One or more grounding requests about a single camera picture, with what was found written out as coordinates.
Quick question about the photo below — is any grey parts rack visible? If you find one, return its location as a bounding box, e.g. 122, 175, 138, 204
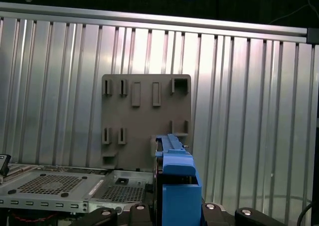
101, 73, 192, 169

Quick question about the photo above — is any hard disk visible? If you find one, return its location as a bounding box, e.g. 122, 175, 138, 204
149, 133, 207, 226

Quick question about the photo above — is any thick black gripper cable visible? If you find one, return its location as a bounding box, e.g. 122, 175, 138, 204
298, 201, 314, 226

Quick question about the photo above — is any metal hinged case bracket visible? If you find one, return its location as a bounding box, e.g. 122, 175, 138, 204
0, 154, 38, 186

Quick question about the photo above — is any grey power supply unit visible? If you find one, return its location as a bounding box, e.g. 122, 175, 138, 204
0, 170, 108, 203

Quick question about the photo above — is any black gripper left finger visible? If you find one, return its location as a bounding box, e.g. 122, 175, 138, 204
82, 202, 153, 226

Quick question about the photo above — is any black PC case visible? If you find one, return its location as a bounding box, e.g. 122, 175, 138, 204
0, 163, 154, 226

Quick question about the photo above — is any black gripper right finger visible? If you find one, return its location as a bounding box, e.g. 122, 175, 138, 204
200, 202, 280, 226

